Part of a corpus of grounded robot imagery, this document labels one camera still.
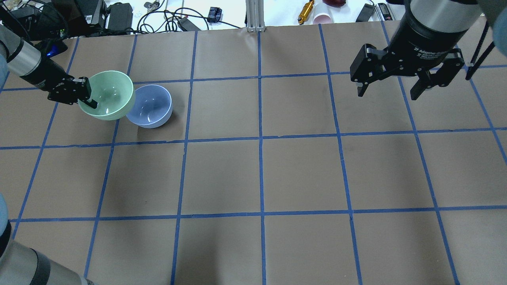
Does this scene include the black power adapter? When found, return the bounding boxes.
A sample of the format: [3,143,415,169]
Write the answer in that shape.
[107,2,133,30]

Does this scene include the green bowl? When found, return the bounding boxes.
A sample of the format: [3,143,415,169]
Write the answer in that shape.
[78,70,135,121]

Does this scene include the blue bowl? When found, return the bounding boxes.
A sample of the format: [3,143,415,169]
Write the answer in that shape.
[126,84,173,129]

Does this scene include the gold cylindrical tool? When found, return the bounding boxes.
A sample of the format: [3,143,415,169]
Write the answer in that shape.
[297,0,314,25]

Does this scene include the small blue black device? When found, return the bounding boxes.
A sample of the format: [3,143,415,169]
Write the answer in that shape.
[207,7,223,24]

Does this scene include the aluminium frame post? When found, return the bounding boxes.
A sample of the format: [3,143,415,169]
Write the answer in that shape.
[246,0,265,32]

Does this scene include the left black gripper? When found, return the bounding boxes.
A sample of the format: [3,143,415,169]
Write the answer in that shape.
[20,58,98,109]

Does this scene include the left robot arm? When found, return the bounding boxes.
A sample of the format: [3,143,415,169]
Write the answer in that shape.
[0,27,97,285]

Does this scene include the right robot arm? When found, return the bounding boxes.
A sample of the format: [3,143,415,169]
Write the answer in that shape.
[350,0,506,101]

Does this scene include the red mango fruit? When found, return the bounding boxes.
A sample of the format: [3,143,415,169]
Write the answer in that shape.
[322,0,347,8]

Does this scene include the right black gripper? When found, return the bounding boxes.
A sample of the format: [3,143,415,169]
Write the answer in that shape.
[350,11,468,100]

